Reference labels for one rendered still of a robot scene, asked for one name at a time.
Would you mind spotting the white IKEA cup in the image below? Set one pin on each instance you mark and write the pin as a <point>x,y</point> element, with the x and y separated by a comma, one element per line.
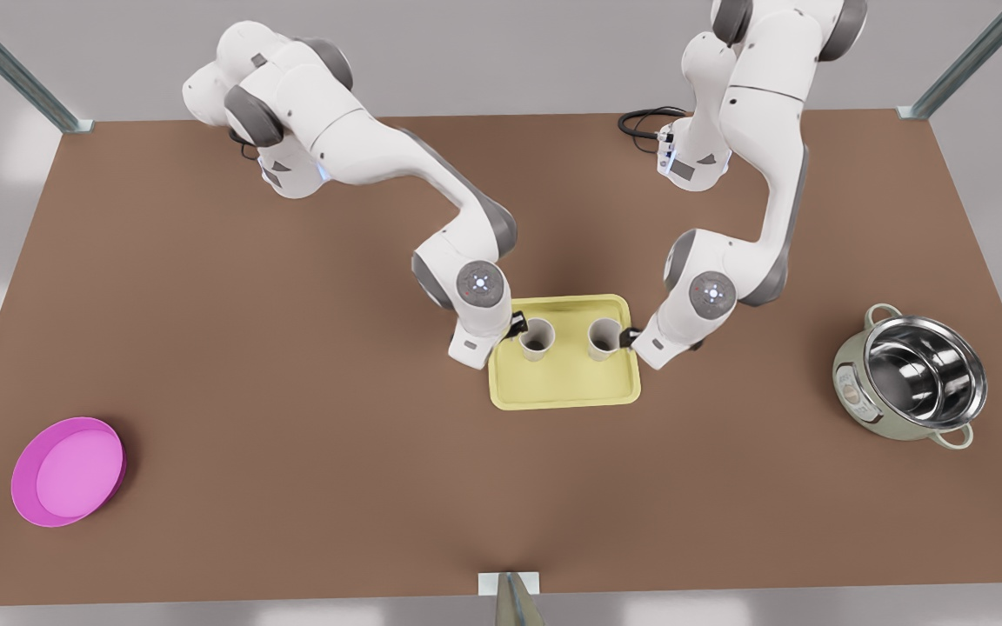
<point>604,340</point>
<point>537,340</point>

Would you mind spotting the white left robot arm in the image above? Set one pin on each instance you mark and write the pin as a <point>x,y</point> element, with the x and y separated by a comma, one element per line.
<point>762,113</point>

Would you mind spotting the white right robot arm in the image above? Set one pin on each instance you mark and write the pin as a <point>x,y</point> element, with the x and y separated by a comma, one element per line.
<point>353,139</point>

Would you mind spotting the yellow rectangular tray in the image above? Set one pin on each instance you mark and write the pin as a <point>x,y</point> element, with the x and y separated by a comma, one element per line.
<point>566,378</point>

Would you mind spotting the pink round plate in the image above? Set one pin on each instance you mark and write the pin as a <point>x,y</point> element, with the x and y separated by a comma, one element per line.
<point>68,472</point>

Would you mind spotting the silver frame post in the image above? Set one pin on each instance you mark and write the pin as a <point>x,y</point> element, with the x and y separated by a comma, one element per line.
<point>971,59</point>
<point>10,63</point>
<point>514,598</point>

